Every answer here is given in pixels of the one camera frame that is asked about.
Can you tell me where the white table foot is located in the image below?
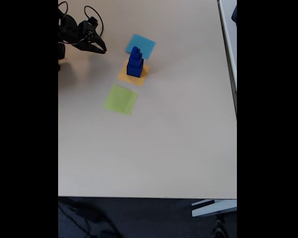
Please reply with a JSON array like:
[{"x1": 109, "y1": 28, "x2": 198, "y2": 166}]
[{"x1": 191, "y1": 199, "x2": 237, "y2": 218}]

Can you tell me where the large blue cube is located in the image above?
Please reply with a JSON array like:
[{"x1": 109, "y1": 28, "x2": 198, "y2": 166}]
[{"x1": 126, "y1": 61, "x2": 144, "y2": 78}]

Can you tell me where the white side table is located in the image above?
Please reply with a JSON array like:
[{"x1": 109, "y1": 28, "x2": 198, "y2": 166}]
[{"x1": 217, "y1": 0, "x2": 237, "y2": 119}]

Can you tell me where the green paper square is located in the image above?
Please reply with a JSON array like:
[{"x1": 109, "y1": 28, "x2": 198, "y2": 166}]
[{"x1": 103, "y1": 84, "x2": 139, "y2": 117}]

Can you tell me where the blue paper square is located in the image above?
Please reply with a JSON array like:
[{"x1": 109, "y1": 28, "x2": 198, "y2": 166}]
[{"x1": 125, "y1": 34, "x2": 156, "y2": 60}]

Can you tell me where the orange paper square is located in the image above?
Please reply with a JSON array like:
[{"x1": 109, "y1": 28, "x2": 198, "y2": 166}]
[{"x1": 117, "y1": 59, "x2": 150, "y2": 87}]

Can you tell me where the medium blue cube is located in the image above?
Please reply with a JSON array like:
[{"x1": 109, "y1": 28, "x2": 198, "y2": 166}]
[{"x1": 128, "y1": 52, "x2": 144, "y2": 68}]

